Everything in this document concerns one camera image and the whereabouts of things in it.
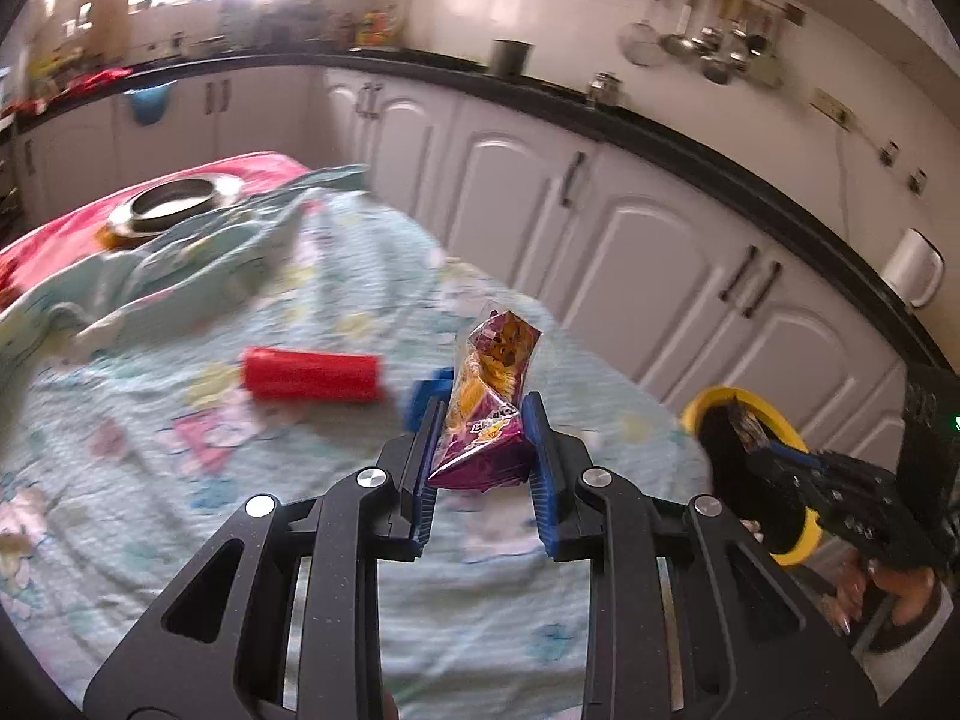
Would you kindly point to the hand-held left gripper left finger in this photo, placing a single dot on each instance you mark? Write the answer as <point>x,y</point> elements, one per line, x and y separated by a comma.
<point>427,480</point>

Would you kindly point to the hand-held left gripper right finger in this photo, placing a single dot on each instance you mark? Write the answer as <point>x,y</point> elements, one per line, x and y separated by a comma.
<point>541,480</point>

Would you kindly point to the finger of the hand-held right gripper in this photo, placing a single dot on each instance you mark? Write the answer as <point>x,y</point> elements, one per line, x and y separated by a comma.
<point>791,454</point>
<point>780,480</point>

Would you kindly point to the yellow rimmed black bin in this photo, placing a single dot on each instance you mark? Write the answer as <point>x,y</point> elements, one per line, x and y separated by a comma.
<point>709,399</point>

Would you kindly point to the purple snack packet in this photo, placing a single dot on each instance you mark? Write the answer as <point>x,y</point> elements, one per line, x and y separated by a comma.
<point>487,390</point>

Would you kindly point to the person's right forearm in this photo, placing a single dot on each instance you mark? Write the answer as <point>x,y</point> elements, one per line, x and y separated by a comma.
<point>930,641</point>

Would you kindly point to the person's right hand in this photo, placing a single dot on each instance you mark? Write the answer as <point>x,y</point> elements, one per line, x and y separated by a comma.
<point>892,592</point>

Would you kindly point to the blue plastic piece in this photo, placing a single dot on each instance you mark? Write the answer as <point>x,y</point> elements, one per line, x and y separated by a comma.
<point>420,401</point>

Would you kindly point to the red plastic cylinder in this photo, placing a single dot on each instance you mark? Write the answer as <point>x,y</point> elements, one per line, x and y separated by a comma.
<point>311,375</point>

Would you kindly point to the white electric kettle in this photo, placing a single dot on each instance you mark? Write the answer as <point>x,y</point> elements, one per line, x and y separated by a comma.
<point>911,266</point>

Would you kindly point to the light blue cartoon bedsheet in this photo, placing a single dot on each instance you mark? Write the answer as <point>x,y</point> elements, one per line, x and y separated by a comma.
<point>262,300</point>

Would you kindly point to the white lower kitchen cabinets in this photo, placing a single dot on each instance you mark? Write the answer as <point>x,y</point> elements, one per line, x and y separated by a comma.
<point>525,187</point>

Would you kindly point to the black kitchen countertop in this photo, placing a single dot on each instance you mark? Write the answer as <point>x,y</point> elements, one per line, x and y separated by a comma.
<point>675,139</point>

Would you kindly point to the metal bowl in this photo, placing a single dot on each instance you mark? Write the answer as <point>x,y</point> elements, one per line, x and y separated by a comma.
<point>172,199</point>

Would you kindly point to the small glass jar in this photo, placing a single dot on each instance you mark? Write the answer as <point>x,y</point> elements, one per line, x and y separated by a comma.
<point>604,90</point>

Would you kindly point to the row of hanging metal utensils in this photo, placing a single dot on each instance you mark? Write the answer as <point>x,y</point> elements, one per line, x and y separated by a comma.
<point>712,52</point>

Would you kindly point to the dark metal cup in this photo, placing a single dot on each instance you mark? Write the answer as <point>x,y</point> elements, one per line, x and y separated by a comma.
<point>511,58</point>

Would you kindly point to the pink printed blanket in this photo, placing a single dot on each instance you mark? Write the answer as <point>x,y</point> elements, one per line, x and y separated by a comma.
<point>67,217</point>

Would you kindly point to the group of condiment bottles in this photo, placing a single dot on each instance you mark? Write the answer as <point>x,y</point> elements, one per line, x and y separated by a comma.
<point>379,26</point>

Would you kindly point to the blue hanging bag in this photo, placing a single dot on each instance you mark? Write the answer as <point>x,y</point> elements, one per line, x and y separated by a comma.
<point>148,106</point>

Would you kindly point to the red cloth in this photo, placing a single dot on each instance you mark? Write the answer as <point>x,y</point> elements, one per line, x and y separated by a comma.
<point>90,82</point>

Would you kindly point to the cardboard sheet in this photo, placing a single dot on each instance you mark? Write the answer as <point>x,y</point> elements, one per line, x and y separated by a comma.
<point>105,4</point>

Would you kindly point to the small black wall hook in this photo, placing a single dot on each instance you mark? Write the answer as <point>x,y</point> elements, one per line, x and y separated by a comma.
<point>916,180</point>
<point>890,152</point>

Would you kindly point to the wall power socket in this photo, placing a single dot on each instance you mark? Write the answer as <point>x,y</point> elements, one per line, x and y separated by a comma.
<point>834,106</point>

